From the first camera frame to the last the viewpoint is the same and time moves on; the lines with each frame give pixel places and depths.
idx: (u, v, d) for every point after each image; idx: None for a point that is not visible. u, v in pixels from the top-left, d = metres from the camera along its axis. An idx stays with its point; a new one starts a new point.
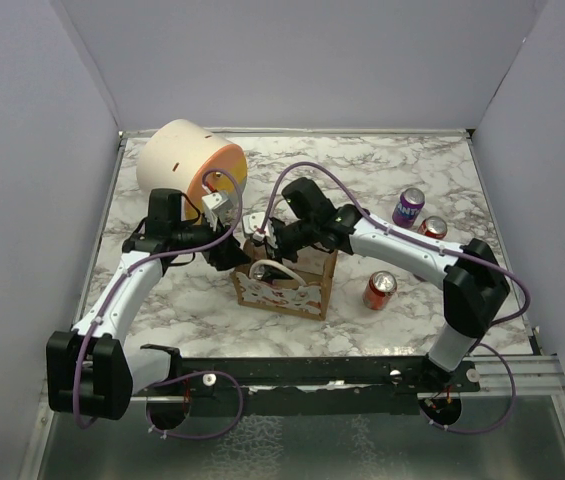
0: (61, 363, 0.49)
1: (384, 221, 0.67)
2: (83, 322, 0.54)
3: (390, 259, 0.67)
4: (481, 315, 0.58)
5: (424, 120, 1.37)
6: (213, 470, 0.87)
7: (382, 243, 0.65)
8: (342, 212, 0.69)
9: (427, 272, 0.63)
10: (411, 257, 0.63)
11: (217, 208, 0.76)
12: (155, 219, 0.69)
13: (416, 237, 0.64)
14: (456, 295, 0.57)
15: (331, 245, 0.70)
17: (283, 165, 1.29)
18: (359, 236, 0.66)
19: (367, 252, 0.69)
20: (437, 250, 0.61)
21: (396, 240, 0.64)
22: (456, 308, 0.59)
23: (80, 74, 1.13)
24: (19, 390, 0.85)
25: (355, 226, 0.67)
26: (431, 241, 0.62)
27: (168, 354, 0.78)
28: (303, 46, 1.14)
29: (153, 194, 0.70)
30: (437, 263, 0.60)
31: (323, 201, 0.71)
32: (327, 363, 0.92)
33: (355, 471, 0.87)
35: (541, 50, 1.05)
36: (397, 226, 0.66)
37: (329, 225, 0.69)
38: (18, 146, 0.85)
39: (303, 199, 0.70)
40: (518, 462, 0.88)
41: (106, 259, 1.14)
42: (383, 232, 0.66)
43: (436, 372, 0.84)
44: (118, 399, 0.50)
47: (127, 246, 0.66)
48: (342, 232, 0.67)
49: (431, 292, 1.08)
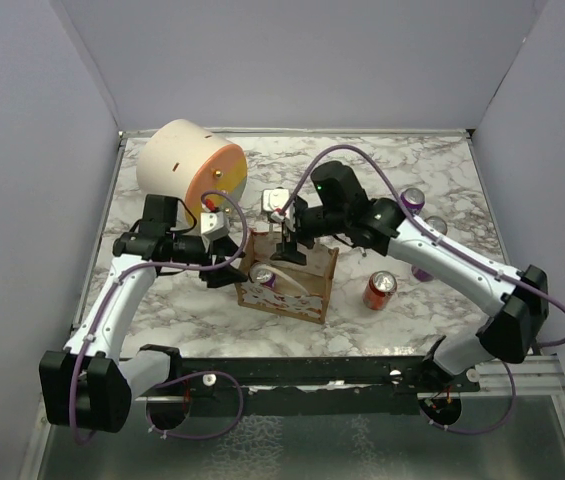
0: (56, 380, 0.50)
1: (431, 228, 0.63)
2: (75, 339, 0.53)
3: (430, 271, 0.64)
4: (525, 344, 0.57)
5: (425, 120, 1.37)
6: (213, 470, 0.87)
7: (428, 253, 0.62)
8: (380, 208, 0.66)
9: (472, 292, 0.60)
10: (461, 275, 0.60)
11: (209, 233, 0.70)
12: (150, 220, 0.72)
13: (469, 255, 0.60)
14: (507, 323, 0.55)
15: (366, 243, 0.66)
17: (283, 165, 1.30)
18: (403, 243, 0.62)
19: (402, 257, 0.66)
20: (493, 274, 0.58)
21: (446, 255, 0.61)
22: (500, 333, 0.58)
23: (80, 74, 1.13)
24: (18, 390, 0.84)
25: (397, 229, 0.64)
26: (486, 262, 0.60)
27: (168, 356, 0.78)
28: (303, 46, 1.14)
29: (150, 196, 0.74)
30: (492, 288, 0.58)
31: (358, 193, 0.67)
32: (327, 363, 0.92)
33: (355, 471, 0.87)
35: (542, 49, 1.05)
36: (446, 237, 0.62)
37: (366, 221, 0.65)
38: (18, 146, 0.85)
39: (340, 188, 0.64)
40: (518, 463, 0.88)
41: (106, 259, 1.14)
42: (431, 241, 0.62)
43: (436, 372, 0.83)
44: (117, 411, 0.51)
47: (118, 248, 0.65)
48: (382, 231, 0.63)
49: (430, 292, 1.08)
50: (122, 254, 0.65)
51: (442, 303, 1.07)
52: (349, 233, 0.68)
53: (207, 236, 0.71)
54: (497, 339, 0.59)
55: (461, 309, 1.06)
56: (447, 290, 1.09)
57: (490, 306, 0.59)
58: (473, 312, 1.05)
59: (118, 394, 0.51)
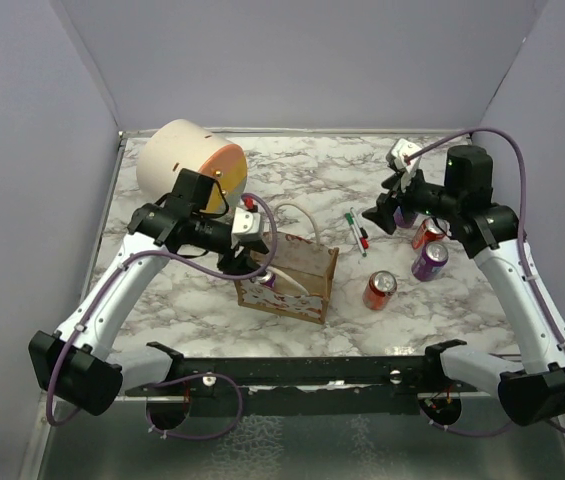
0: (42, 362, 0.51)
1: (534, 266, 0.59)
2: (66, 325, 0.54)
3: (501, 301, 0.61)
4: (537, 417, 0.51)
5: (425, 120, 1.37)
6: (214, 470, 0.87)
7: (510, 281, 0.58)
8: (496, 213, 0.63)
9: (525, 343, 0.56)
10: (526, 319, 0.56)
11: (239, 235, 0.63)
12: (177, 197, 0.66)
13: (550, 310, 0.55)
14: (535, 386, 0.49)
15: (462, 235, 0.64)
17: (283, 165, 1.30)
18: (496, 258, 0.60)
19: (486, 272, 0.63)
20: (558, 340, 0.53)
21: (526, 294, 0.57)
22: (516, 391, 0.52)
23: (80, 73, 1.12)
24: (17, 391, 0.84)
25: (499, 243, 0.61)
26: (561, 327, 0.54)
27: (169, 358, 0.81)
28: (304, 46, 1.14)
29: (184, 171, 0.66)
30: (547, 349, 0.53)
31: (484, 187, 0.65)
32: (327, 363, 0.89)
33: (355, 471, 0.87)
35: (542, 50, 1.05)
36: (540, 281, 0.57)
37: (476, 216, 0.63)
38: (17, 146, 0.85)
39: (467, 173, 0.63)
40: (519, 463, 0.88)
41: (105, 259, 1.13)
42: (523, 274, 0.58)
43: (432, 357, 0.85)
44: (97, 399, 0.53)
47: (136, 222, 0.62)
48: (484, 233, 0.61)
49: (431, 292, 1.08)
50: (136, 231, 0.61)
51: (443, 303, 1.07)
52: (453, 220, 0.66)
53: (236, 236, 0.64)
54: (510, 392, 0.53)
55: (461, 309, 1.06)
56: (447, 290, 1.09)
57: (532, 364, 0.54)
58: (473, 312, 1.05)
59: (100, 386, 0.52)
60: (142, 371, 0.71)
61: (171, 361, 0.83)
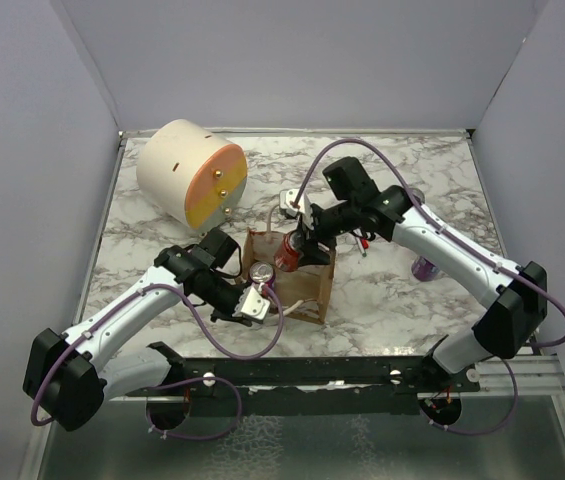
0: (39, 359, 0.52)
1: (436, 218, 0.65)
2: (75, 329, 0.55)
3: (431, 259, 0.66)
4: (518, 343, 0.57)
5: (424, 120, 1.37)
6: (213, 470, 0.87)
7: (430, 239, 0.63)
8: (389, 193, 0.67)
9: (470, 283, 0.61)
10: (459, 263, 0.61)
11: (242, 307, 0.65)
12: (204, 248, 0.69)
13: (468, 244, 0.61)
14: (499, 315, 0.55)
15: (372, 226, 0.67)
17: (283, 165, 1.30)
18: (408, 228, 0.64)
19: (407, 243, 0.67)
20: (491, 266, 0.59)
21: (447, 242, 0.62)
22: (493, 328, 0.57)
23: (80, 74, 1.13)
24: (16, 392, 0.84)
25: (404, 215, 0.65)
26: (486, 254, 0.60)
27: (166, 365, 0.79)
28: (304, 45, 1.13)
29: (215, 229, 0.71)
30: (488, 278, 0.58)
31: (364, 181, 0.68)
32: (327, 363, 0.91)
33: (356, 471, 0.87)
35: (542, 50, 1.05)
36: (450, 227, 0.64)
37: (376, 205, 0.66)
38: (16, 147, 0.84)
39: (345, 178, 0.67)
40: (519, 464, 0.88)
41: (106, 259, 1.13)
42: (435, 230, 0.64)
43: (435, 369, 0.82)
44: (75, 411, 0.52)
47: (162, 257, 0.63)
48: (389, 216, 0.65)
49: (431, 292, 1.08)
50: (161, 265, 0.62)
51: (442, 303, 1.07)
52: (359, 220, 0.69)
53: (241, 310, 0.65)
54: (488, 335, 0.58)
55: (461, 309, 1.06)
56: (447, 290, 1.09)
57: (485, 296, 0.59)
58: (473, 312, 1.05)
59: (84, 398, 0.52)
60: (139, 376, 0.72)
61: (171, 366, 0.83)
